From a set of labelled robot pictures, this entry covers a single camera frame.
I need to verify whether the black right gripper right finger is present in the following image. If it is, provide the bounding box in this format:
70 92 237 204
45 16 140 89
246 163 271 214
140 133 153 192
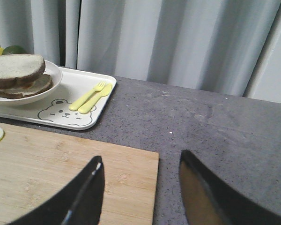
179 150 281 225

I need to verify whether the white round plate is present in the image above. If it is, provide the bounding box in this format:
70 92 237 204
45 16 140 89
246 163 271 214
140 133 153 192
0 60 63 106

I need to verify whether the yellow plastic knife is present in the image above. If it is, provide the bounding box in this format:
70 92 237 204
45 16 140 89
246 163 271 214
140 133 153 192
78 83 113 114

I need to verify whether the bread slice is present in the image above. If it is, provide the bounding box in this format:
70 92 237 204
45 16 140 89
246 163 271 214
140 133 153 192
0 54 45 89
0 74 53 99

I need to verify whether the green lime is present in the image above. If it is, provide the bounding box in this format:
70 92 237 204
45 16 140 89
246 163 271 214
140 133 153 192
2 45 27 55

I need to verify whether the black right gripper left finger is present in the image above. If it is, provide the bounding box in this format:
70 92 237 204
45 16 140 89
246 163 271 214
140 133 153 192
10 156 105 225

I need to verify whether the yellow plastic fork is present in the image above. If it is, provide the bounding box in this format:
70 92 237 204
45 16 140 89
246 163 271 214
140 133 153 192
69 81 106 111

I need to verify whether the grey curtain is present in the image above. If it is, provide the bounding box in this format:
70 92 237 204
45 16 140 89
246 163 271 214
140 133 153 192
0 0 281 103

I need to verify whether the white bear-print tray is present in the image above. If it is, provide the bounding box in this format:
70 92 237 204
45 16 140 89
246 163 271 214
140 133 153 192
0 67 117 131

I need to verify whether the wooden cutting board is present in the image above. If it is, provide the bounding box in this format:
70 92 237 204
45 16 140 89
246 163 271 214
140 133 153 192
0 123 159 225

